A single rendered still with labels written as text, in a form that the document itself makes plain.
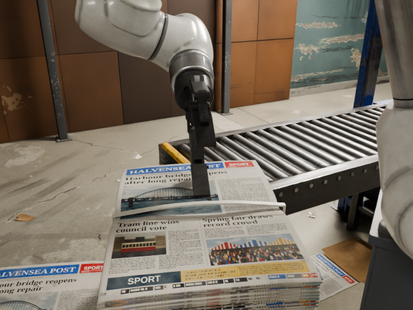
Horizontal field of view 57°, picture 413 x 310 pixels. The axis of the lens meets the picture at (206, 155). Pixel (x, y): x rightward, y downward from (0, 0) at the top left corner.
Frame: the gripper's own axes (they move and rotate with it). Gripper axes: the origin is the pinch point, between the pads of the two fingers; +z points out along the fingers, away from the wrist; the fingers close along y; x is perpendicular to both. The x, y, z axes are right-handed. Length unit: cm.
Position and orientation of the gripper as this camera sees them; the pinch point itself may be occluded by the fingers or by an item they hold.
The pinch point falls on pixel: (203, 167)
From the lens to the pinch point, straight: 63.1
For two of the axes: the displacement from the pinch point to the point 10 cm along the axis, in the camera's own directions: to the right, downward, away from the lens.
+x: -9.9, 0.5, -1.1
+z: 1.1, 7.7, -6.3
